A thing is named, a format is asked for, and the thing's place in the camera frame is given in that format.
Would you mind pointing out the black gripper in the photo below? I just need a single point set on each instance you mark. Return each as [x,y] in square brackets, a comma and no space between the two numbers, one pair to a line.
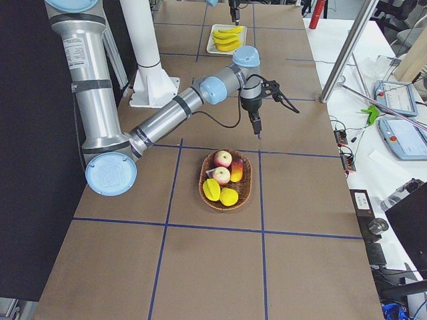
[234,7]
[250,105]

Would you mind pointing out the greenish yellow banana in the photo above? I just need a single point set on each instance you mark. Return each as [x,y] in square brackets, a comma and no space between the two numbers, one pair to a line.
[227,33]

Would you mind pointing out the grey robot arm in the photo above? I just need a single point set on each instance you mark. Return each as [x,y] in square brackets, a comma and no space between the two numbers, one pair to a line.
[110,154]
[213,3]

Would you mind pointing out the brown wicker basket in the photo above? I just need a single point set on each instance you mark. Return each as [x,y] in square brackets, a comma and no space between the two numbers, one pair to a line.
[243,187]

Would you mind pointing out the pale apple with stem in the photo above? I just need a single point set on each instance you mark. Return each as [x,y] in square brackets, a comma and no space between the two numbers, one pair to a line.
[222,159]

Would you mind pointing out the orange fruit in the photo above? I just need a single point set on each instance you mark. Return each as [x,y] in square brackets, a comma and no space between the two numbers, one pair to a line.
[237,170]

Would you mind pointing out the pink white peach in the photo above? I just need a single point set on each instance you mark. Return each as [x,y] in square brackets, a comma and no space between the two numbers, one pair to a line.
[221,175]

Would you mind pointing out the yellow starfruit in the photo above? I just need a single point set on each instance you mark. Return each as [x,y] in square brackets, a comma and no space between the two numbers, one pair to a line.
[211,189]

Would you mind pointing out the red fire extinguisher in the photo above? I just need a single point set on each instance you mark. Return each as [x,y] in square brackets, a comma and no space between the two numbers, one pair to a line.
[318,10]

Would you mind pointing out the green plastic tool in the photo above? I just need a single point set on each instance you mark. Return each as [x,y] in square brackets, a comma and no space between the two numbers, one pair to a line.
[373,114]

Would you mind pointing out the teach pendant upper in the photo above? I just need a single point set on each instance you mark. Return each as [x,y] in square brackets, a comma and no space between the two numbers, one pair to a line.
[397,96]

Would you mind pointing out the teach pendant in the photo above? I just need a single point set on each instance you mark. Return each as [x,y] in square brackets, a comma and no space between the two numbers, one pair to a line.
[397,96]
[406,141]

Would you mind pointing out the teach pendant lower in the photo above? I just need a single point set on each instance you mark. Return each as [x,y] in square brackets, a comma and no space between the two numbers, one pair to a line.
[406,141]

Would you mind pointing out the black device with label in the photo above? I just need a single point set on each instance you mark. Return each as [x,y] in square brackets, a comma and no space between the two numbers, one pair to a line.
[364,214]

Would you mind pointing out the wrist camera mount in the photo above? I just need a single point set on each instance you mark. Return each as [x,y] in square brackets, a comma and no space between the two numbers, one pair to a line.
[272,89]

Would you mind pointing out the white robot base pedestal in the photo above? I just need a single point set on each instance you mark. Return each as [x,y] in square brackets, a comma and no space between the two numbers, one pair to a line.
[152,87]

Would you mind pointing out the aluminium frame post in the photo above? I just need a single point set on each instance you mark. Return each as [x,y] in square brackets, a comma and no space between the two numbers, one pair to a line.
[348,47]

